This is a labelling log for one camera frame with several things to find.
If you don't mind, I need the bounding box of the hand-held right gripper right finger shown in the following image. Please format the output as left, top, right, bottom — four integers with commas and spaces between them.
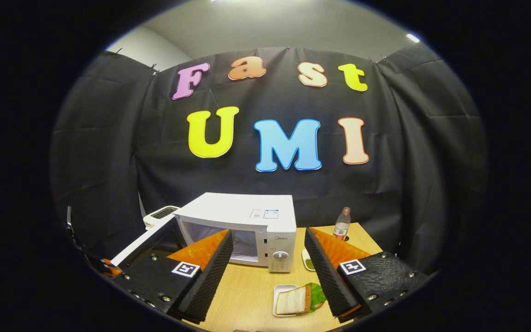
304, 227, 432, 323

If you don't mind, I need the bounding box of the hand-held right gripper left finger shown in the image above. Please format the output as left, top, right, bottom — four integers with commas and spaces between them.
110, 229, 235, 324

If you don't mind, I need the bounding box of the sandwich with lettuce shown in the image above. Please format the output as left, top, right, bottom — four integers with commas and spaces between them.
276, 282, 327, 316

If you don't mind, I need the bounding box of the white microwave oven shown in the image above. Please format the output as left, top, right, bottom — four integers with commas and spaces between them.
110, 192, 297, 273

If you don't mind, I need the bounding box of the white divided plate with beans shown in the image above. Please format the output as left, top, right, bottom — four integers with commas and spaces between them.
301, 248, 317, 272

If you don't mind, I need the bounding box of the small white square plate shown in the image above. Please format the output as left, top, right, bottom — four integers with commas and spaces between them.
272, 285, 299, 319

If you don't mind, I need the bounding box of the clear plastic water bottle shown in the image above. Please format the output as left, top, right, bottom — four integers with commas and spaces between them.
333, 207, 352, 241

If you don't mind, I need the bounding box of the white toaster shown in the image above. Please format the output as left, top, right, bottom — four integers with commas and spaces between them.
143, 206, 181, 230

